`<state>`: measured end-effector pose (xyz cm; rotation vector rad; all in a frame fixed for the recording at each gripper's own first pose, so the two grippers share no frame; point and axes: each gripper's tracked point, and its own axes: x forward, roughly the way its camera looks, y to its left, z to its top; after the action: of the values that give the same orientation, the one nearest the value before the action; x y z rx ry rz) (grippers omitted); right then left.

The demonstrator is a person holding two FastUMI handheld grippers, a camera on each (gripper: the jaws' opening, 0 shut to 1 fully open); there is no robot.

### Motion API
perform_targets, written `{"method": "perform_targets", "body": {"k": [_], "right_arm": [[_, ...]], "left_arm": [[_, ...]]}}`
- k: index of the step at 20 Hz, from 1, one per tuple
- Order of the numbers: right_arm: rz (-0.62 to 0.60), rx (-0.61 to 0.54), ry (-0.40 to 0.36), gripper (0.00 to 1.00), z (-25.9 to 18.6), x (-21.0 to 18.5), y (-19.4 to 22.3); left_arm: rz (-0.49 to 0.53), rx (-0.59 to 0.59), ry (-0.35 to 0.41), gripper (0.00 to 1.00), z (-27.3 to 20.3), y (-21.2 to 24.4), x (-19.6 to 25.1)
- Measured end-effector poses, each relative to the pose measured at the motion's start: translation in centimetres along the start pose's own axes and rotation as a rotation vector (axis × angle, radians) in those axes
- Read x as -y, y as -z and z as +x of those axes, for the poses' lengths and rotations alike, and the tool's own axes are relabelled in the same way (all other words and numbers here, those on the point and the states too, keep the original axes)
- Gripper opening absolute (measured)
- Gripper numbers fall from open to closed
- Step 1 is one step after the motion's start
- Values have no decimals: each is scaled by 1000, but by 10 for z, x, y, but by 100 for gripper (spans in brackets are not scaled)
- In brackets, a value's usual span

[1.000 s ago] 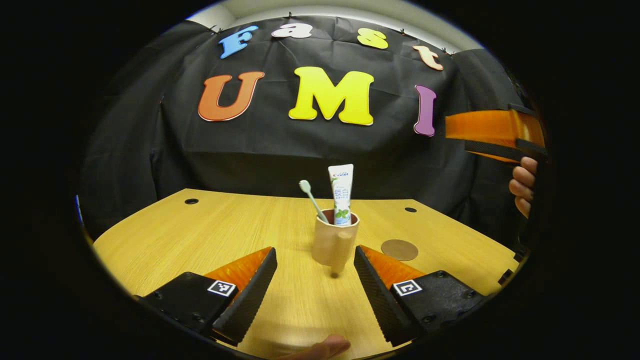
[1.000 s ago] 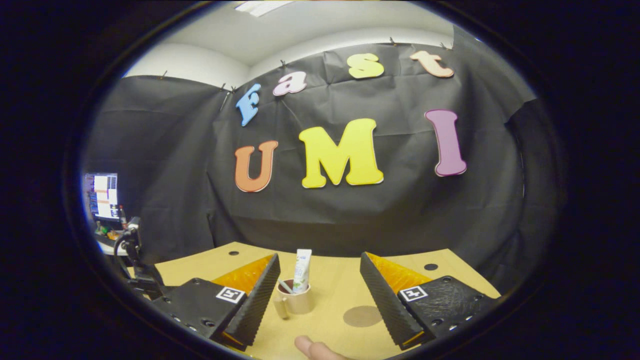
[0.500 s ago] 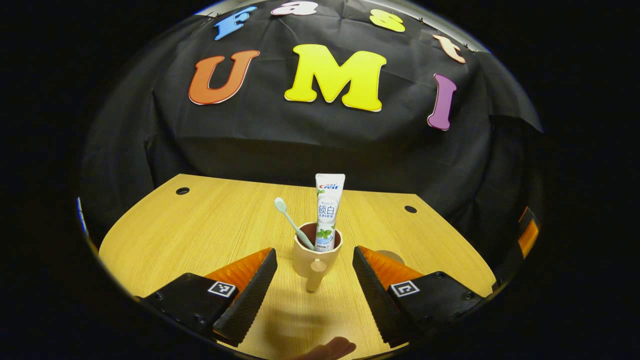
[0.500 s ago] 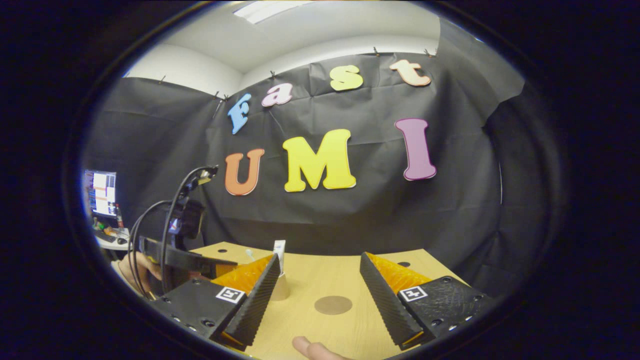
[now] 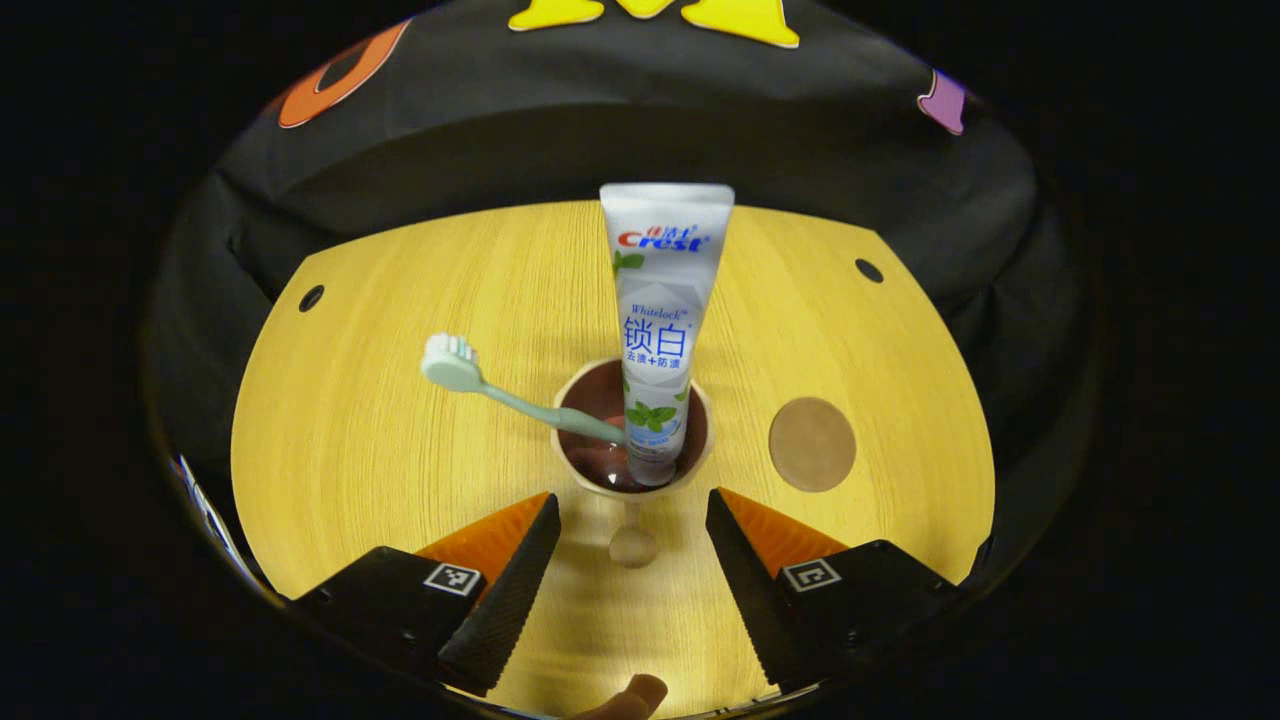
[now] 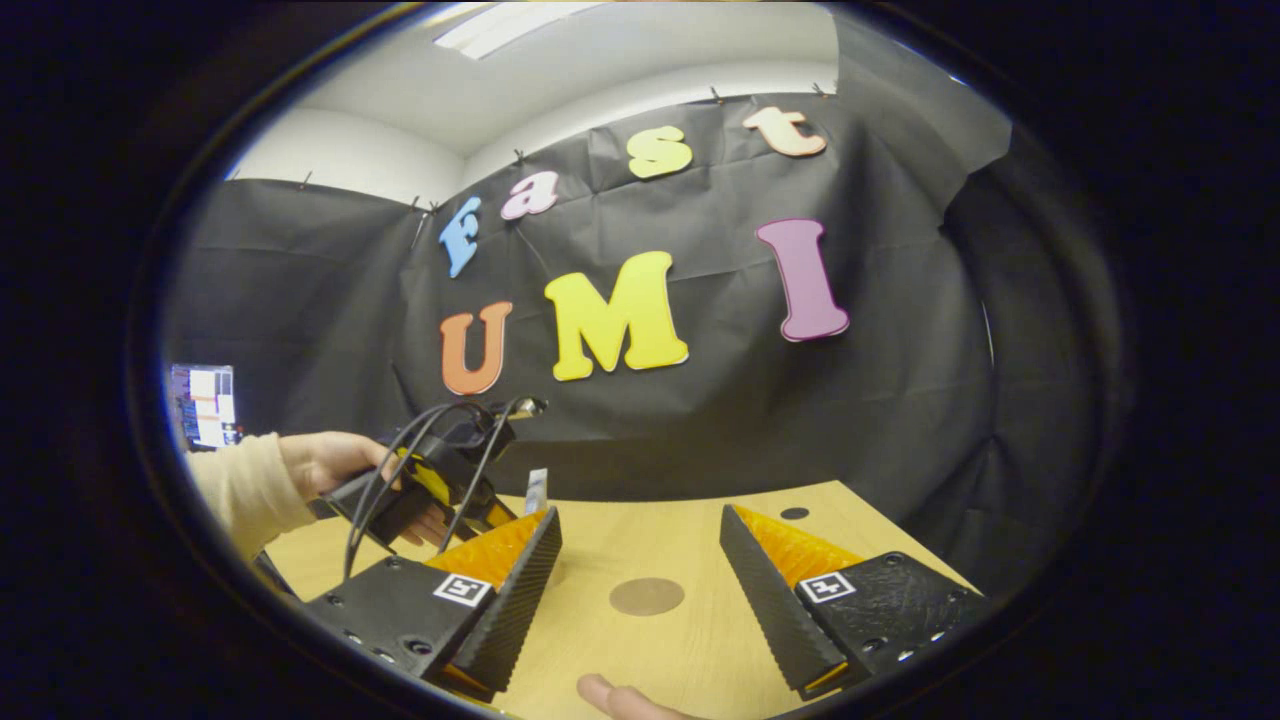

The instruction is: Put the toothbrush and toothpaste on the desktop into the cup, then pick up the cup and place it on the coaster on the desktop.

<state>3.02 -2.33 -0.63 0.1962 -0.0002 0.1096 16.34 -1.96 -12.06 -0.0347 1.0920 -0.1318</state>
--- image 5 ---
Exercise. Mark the beige cup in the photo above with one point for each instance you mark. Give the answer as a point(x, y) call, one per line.
point(592, 385)

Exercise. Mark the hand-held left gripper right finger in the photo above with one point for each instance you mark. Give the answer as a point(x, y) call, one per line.
point(750, 590)

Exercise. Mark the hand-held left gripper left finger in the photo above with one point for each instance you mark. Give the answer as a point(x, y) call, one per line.
point(510, 590)

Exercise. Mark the wooden desktop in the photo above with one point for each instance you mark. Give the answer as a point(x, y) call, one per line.
point(400, 500)

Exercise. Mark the pale green toothbrush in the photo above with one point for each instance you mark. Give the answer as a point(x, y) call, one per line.
point(455, 368)

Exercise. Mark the brown round coaster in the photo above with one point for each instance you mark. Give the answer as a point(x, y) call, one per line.
point(812, 445)

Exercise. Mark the white toothpaste tube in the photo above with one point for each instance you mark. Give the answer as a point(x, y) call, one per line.
point(665, 300)

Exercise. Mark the black backdrop cloth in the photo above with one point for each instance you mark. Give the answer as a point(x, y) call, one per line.
point(500, 130)

